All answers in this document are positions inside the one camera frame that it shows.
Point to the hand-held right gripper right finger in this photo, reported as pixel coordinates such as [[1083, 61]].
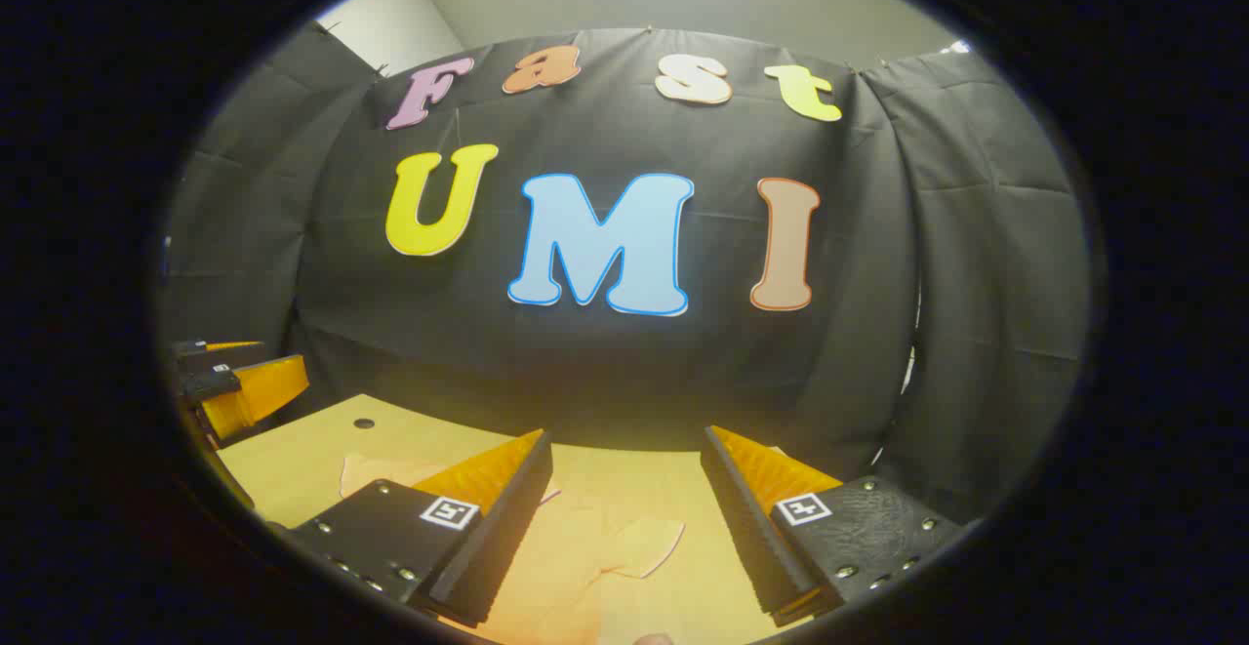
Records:
[[751, 540]]

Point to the orange T-shirt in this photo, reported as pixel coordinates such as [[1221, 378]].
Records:
[[595, 547]]

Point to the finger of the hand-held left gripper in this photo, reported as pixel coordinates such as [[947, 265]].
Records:
[[210, 345], [259, 391]]

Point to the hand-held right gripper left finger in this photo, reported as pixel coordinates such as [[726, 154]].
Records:
[[496, 540]]

